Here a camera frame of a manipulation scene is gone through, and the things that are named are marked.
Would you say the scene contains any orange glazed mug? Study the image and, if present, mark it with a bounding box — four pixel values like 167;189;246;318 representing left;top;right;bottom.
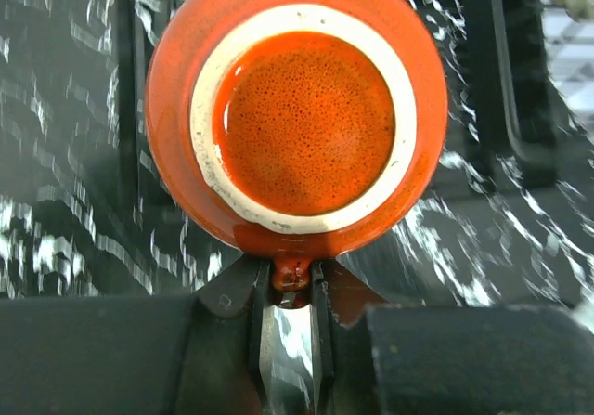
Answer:
144;0;448;292

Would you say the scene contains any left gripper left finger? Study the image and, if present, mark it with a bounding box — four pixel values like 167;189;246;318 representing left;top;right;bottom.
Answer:
1;256;271;414

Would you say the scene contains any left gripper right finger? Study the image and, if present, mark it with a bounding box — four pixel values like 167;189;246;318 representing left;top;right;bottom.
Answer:
310;260;593;414

